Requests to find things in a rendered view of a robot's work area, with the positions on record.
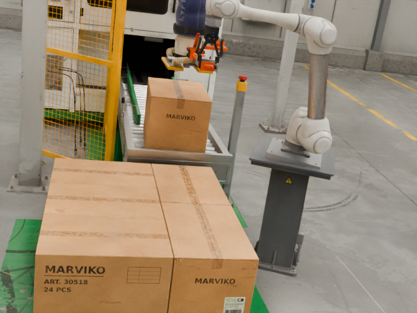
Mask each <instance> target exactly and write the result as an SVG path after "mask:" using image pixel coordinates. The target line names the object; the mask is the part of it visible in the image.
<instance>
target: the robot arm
mask: <svg viewBox="0 0 417 313"><path fill-rule="evenodd" d="M205 9H206V15H205V25H206V26H205V34H204V35H203V36H199V41H198V43H197V47H196V50H195V53H196V54H198V57H197V61H198V62H199V65H198V67H199V68H200V66H201V61H202V55H201V54H202V52H203V50H204V48H205V47H206V45H207V44H208V43H211V44H213V45H214V47H215V51H216V54H217V57H215V61H216V62H217V63H219V59H220V57H222V56H223V40H224V39H223V38H220V37H219V36H218V35H219V29H220V28H219V27H221V25H222V18H224V19H233V20H235V19H236V18H237V17H245V18H250V19H255V20H260V21H264V22H269V23H272V24H275V25H279V26H281V27H283V28H285V29H287V30H289V31H292V32H295V33H297V34H300V35H301V36H303V37H305V38H306V41H307V47H308V51H309V52H310V72H309V85H308V108H307V107H299V108H298V109H297V110H296V111H295V112H294V113H293V114H292V116H291V119H290V122H289V126H288V129H287V135H286V138H285V140H283V141H282V142H281V143H282V148H281V151H283V152H288V153H293V154H296V155H300V156H303V157H307V158H309V157H310V154H309V152H310V153H314V154H321V153H326V152H327V151H328V150H329V149H330V148H331V145H332V136H331V131H330V122H329V120H328V118H327V117H326V116H325V109H326V90H327V79H328V60H329V53H330V52H331V51H332V48H333V45H334V43H335V41H336V39H337V36H338V34H337V30H336V27H335V26H334V25H333V24H332V23H331V22H330V21H328V20H326V19H324V18H321V17H316V16H307V15H304V14H288V13H279V12H272V11H266V10H262V9H255V8H251V7H247V6H244V5H242V4H241V3H240V1H239V0H206V6H205ZM203 38H204V39H205V42H204V44H203V46H202V48H201V49H200V51H199V47H200V44H201V41H202V39H203ZM218 39H219V42H220V54H219V52H218V48H217V43H216V41H217V40H218ZM216 65H217V64H216Z"/></svg>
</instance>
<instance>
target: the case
mask: <svg viewBox="0 0 417 313"><path fill-rule="evenodd" d="M211 109H212V101H211V99H210V98H209V96H208V94H207V92H206V90H205V88H204V87H203V85H202V83H200V82H193V81H181V80H175V79H163V78H151V77H148V86H147V93H146V105H145V118H144V124H143V132H144V140H145V148H147V149H157V150H175V151H185V152H204V153H205V151H206V146H207V137H208V132H209V123H210V114H211Z"/></svg>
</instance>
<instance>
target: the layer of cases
mask: <svg viewBox="0 0 417 313"><path fill-rule="evenodd" d="M258 264H259V258H258V256H257V254H256V252H255V251H254V248H253V246H252V245H251V243H250V241H249V239H248V237H247V235H246V233H245V231H244V230H243V228H242V226H241V224H240V222H239V220H238V218H237V216H236V214H235V212H234V210H233V208H232V206H231V204H230V202H229V200H228V199H227V197H226V195H225V193H224V191H223V189H222V187H221V185H220V183H219V182H218V179H217V177H216V176H215V173H214V172H213V169H212V168H211V167H203V166H182V165H162V164H150V163H130V162H120V161H99V160H79V159H68V158H55V161H54V164H53V170H52V175H51V179H50V185H49V189H48V194H47V200H46V204H45V209H44V213H43V219H42V224H41V228H40V234H39V237H38V243H37V249H36V252H35V276H34V309H33V313H249V312H250V308H251V301H252V298H253V291H254V285H255V280H256V274H257V270H258Z"/></svg>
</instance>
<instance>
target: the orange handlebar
mask: <svg viewBox="0 0 417 313"><path fill-rule="evenodd" d="M217 45H218V46H219V47H217V48H218V51H220V43H217ZM204 49H206V50H215V47H212V46H206V47H205V48H204ZM223 51H227V48H226V47H225V46H224V45H223ZM192 56H193V59H195V60H196V56H198V54H196V53H193V54H192ZM204 68H206V69H213V65H204Z"/></svg>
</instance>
